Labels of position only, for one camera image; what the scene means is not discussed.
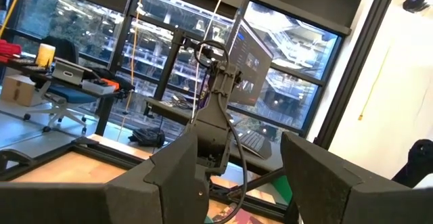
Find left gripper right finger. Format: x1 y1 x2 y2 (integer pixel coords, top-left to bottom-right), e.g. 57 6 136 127
279 131 433 224

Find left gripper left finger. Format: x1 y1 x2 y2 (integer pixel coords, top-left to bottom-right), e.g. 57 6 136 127
0 128 210 224

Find black keyboard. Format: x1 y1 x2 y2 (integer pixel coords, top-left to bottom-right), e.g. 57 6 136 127
236 131 272 160

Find green plastic piece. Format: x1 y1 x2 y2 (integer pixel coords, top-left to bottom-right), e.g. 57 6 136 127
270 175 294 204

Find black bag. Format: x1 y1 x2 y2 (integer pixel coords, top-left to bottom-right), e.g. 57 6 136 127
128 127 166 148

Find picture book with landscape cover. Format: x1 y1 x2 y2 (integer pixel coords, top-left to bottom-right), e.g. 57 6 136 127
206 200 285 224

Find black desk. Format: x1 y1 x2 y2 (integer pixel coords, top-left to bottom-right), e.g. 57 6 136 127
0 56 135 137

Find computer monitor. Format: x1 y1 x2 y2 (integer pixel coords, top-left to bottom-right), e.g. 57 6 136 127
225 20 275 107

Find blue seat office chair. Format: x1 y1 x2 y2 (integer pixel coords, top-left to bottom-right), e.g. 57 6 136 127
22 36 99 135

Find white box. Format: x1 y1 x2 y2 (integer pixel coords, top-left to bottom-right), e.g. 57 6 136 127
82 79 116 95

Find orange tool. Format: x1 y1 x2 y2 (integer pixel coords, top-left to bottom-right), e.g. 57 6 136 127
99 77 120 90

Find grey laptop stand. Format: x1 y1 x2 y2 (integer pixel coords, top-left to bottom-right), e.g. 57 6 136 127
50 57 95 86

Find cardboard box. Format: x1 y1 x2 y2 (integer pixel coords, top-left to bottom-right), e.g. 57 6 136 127
0 74 37 107

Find yellow cup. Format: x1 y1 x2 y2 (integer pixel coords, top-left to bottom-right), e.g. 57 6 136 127
35 43 57 68

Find red items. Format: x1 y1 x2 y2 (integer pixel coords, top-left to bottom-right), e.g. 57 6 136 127
0 39 23 62

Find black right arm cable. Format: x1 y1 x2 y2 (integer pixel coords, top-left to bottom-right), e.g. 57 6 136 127
193 39 248 224

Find white cable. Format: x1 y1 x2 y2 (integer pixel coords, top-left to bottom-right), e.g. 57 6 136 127
191 0 231 123

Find yellow cable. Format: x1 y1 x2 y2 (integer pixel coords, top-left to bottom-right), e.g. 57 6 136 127
0 0 27 39
116 0 146 142

